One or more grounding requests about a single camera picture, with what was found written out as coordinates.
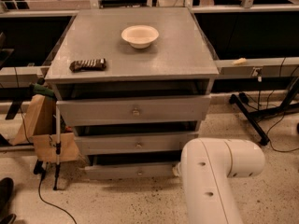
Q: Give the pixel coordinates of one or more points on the grey bottom drawer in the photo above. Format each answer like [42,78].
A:
[132,165]

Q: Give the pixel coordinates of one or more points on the grey drawer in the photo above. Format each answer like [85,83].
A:
[132,165]
[135,138]
[91,112]

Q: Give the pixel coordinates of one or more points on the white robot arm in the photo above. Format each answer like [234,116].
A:
[205,168]

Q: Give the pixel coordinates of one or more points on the grey middle drawer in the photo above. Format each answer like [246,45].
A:
[135,138]

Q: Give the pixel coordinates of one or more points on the grey top drawer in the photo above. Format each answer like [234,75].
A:
[91,112]

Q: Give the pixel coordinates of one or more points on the grey drawer cabinet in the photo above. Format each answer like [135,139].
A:
[177,63]

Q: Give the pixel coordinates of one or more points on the silver black tripod leg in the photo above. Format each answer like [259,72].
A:
[58,147]

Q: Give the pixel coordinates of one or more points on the yellow foam scrap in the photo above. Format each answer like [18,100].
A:
[239,61]

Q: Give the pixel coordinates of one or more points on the black stand base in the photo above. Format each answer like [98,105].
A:
[286,107]

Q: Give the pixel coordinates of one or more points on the dark striped snack bar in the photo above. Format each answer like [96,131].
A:
[88,65]

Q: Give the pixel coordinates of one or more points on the white bowl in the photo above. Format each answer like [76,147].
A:
[140,36]

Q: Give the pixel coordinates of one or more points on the brown cardboard box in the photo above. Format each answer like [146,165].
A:
[38,127]

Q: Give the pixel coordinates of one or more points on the green tool handle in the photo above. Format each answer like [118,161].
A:
[41,90]

